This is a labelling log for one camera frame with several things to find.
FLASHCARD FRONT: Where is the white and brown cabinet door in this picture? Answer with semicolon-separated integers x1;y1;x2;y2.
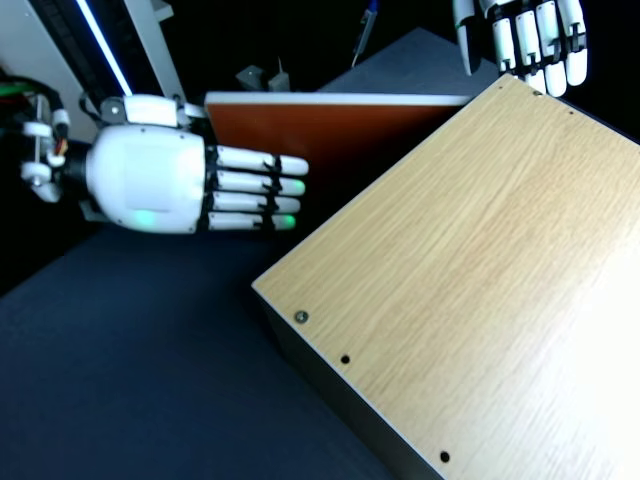
203;91;474;241

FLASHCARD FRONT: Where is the light wooden box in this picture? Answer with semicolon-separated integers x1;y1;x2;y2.
251;73;640;480

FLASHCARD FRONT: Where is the white plug with blue tip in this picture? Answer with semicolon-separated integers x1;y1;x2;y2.
351;0;382;69

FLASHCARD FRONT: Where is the pale block with spike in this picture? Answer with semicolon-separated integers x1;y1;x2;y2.
267;55;292;92

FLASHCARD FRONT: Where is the bright light strip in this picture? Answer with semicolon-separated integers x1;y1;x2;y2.
74;0;134;99

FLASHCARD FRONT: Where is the grey table cloth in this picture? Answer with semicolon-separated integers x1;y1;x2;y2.
0;27;640;480

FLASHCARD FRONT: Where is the grey wedge bracket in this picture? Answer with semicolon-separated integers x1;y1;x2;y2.
235;64;266;91

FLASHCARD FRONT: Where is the white frame post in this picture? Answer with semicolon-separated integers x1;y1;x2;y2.
123;0;186;101

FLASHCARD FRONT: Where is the white frame panel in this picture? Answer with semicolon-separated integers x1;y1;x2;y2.
0;0;109;146

